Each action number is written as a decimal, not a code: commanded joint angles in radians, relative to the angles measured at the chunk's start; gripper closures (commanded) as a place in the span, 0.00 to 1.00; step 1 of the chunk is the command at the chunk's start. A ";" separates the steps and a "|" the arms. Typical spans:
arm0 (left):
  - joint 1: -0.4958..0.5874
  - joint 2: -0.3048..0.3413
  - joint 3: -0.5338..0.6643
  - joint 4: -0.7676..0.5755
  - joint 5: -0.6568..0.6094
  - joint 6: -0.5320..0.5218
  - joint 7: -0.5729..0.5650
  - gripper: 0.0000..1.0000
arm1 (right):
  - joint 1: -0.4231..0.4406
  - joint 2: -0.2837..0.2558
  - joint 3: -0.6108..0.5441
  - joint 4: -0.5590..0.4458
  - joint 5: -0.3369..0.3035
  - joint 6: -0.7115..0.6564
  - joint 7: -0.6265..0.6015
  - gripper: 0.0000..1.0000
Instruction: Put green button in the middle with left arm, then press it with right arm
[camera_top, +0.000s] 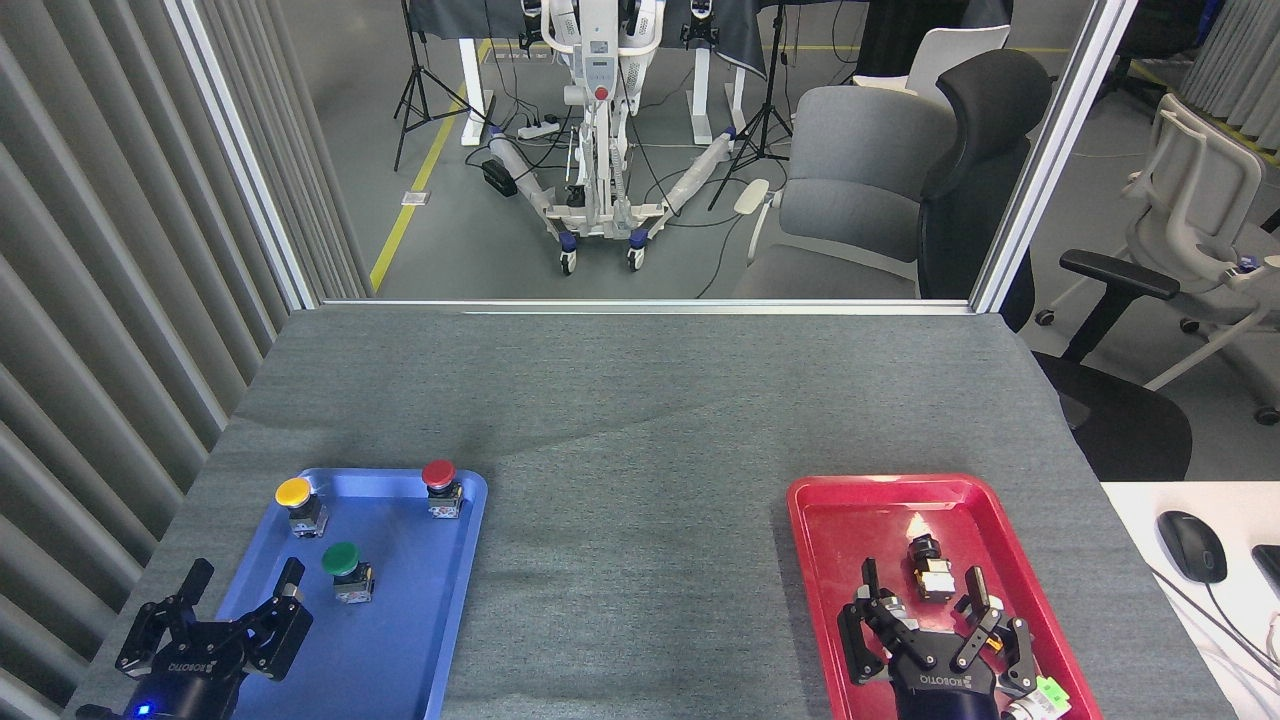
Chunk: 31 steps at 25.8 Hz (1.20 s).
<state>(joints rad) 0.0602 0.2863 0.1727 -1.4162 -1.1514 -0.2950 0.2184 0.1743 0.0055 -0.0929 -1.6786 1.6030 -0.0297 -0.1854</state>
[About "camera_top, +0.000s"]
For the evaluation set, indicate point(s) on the black tripod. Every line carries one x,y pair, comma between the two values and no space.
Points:
418,90
765,120

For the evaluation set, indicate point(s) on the white plastic chair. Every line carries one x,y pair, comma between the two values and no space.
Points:
950,55

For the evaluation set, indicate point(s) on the green and white switch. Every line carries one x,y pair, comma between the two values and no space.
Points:
1045,692

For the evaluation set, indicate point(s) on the grey pleated curtain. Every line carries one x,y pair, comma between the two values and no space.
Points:
90,300

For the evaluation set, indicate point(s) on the grey office chair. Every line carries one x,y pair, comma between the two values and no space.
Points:
850,200

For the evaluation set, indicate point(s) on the red plastic tray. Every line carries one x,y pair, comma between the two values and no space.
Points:
850,530

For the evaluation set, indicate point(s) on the black and white switch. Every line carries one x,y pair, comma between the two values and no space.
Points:
932,577

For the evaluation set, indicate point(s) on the green push button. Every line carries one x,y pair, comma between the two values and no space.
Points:
342,560

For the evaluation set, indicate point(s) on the white desk leg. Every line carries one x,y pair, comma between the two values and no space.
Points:
472,95
703,100

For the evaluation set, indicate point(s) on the red push button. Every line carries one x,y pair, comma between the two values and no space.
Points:
438,473

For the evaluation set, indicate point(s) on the silver switch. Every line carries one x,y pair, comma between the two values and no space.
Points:
899,612

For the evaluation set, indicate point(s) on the blue plastic tray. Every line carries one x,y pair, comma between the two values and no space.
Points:
380,640

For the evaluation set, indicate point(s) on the silver floor socket plate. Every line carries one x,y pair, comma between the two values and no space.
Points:
416,198

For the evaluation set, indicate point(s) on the black and amber switch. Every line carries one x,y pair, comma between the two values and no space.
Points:
993,641

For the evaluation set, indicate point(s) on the white stand on wheels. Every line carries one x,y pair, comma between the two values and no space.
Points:
600,110

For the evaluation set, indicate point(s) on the white power strip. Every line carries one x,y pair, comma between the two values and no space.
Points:
538,128

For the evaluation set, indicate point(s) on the white mesh office chair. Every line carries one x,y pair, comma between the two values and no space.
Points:
1200,220

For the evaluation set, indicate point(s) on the yellow push button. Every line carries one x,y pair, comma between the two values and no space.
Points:
294,492

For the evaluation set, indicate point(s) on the black computer mouse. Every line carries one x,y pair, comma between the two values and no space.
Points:
1192,545

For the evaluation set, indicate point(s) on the black office chair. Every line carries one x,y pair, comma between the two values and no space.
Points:
985,170

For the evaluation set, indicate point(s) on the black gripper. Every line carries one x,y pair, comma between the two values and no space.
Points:
940,690
190,675

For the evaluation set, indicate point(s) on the black keyboard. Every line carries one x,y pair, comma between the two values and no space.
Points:
1268,570

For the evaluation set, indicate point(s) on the white side table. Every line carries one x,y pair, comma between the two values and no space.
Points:
1140,510

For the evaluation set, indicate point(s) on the silver frame rail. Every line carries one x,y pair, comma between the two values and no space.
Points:
650,306

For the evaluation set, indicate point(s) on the silver frame post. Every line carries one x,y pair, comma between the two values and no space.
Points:
240,150
1050,150

